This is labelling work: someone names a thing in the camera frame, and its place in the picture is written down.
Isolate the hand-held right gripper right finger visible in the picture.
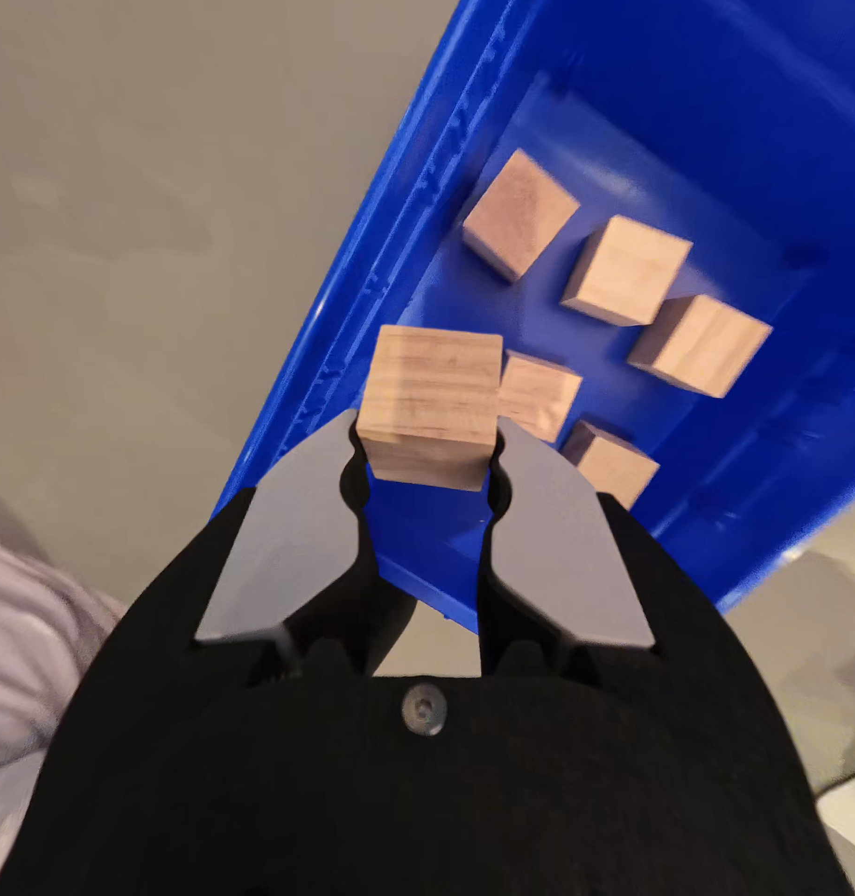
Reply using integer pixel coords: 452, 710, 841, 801
475, 416, 657, 676

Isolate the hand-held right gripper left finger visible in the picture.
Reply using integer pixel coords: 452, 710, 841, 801
193, 409, 383, 676

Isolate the single wooden cube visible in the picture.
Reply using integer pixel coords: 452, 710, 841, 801
356, 324, 505, 492

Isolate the group of taped wooden cubes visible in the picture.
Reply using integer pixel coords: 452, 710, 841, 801
463, 147, 773, 512

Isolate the blue plastic bin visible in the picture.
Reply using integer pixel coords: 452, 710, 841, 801
210, 0, 855, 634

